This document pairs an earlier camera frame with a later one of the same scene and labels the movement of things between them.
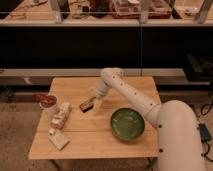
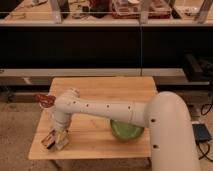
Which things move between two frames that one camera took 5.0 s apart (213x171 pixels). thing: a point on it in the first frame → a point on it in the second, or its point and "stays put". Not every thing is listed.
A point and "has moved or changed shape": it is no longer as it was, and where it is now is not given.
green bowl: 127,123 stays put
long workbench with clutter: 144,13 stays put
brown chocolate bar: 86,106 has moved or changed shape
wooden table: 74,124 stays put
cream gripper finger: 97,104 → 62,138
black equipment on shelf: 198,69 stays put
